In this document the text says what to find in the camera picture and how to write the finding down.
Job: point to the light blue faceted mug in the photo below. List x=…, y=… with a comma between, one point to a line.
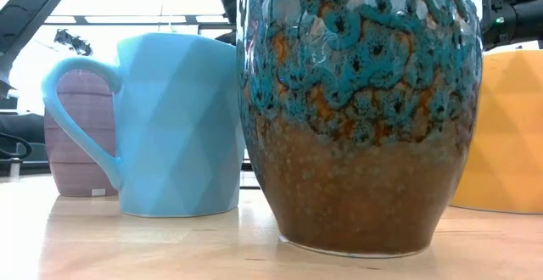
x=178, y=123

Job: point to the teal and brown glazed vase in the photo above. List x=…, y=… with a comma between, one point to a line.
x=360, y=152

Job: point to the yellow faceted mug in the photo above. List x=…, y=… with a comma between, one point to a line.
x=509, y=136

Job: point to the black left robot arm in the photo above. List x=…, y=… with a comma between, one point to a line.
x=25, y=12

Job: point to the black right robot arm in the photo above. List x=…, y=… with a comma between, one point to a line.
x=517, y=12

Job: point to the black ceiling-mounted fixture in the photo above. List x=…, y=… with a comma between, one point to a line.
x=73, y=42

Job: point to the black draped cover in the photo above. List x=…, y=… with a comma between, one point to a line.
x=21, y=125

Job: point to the small metal bracket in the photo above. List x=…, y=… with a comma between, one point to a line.
x=15, y=169

